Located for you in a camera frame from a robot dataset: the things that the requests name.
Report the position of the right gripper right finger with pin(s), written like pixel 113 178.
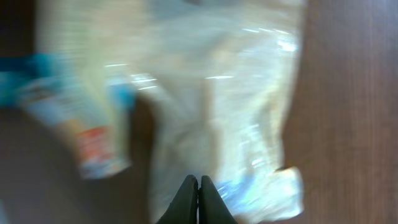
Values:
pixel 211 207

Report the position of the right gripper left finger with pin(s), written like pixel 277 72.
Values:
pixel 184 206

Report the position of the beige PanTree snack pouch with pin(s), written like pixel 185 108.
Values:
pixel 221 76

